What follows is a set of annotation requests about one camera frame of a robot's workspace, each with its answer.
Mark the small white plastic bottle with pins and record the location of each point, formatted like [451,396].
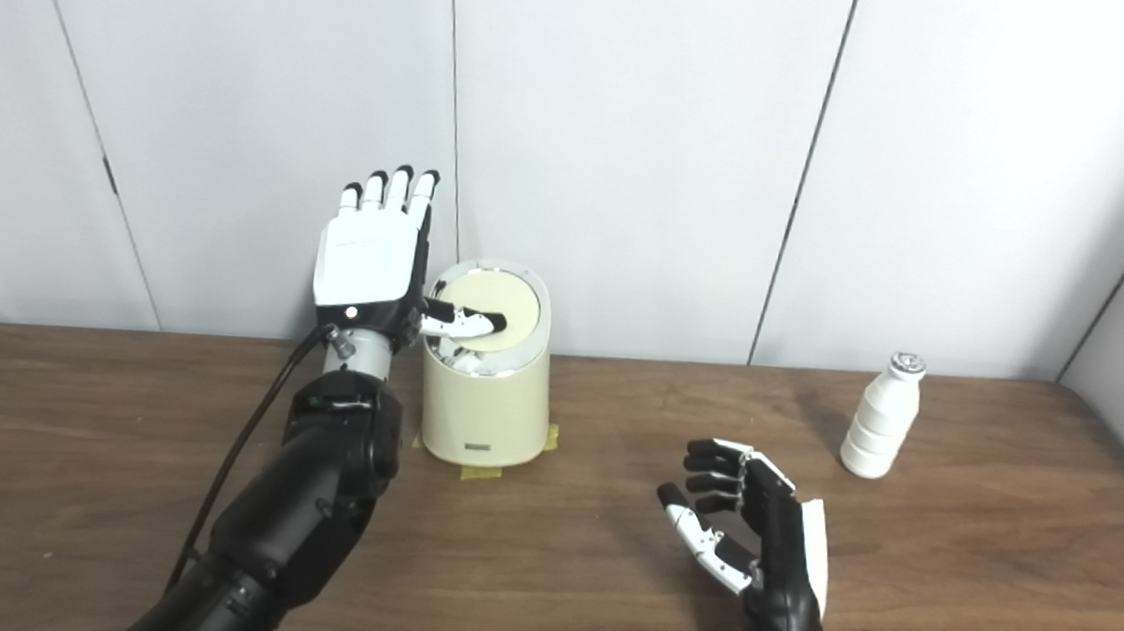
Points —
[879,426]

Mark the cream round bin lid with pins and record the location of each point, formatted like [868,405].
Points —
[518,297]

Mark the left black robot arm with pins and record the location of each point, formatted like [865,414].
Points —
[306,506]

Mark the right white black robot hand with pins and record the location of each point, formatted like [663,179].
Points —
[778,563]

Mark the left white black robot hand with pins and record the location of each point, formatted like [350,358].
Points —
[366,260]

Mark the cream-colored bin body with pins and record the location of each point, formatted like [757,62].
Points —
[484,410]

